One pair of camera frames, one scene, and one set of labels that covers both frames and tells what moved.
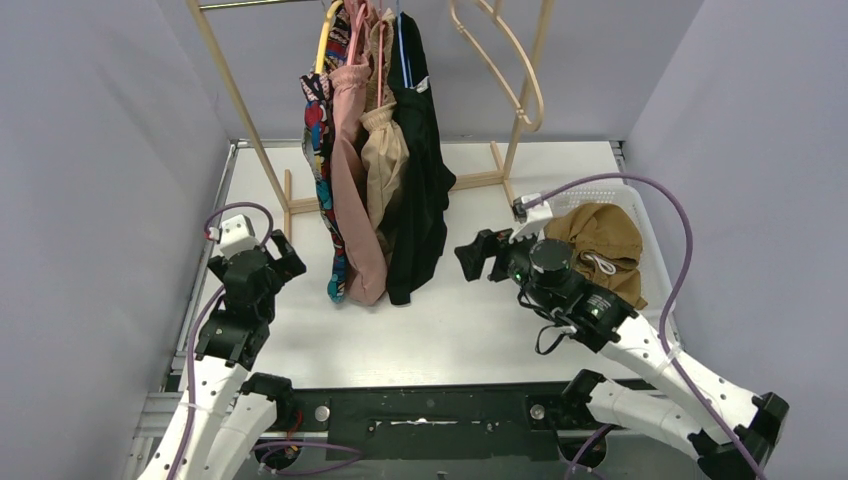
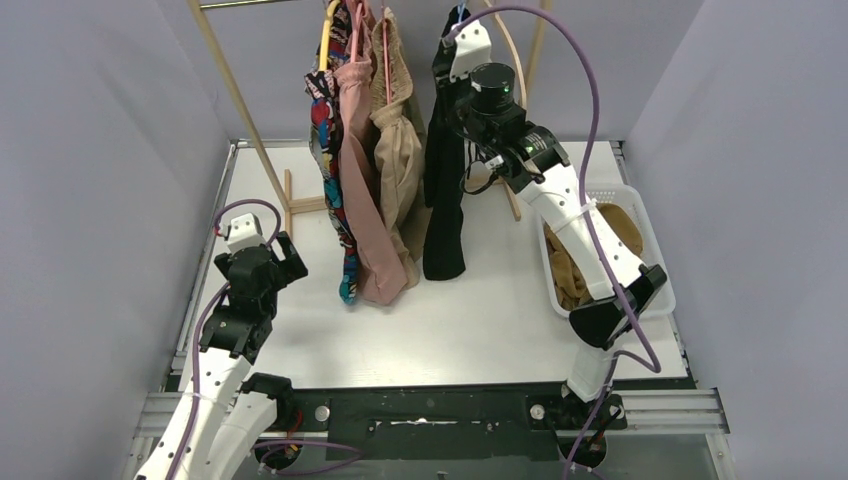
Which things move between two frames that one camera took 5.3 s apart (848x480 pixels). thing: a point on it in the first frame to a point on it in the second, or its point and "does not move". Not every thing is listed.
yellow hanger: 323,37 does not move
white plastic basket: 655,283 does not move
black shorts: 416,219 to 444,168
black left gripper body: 285,258 does not move
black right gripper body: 518,256 to 453,97
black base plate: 440,425 does not move
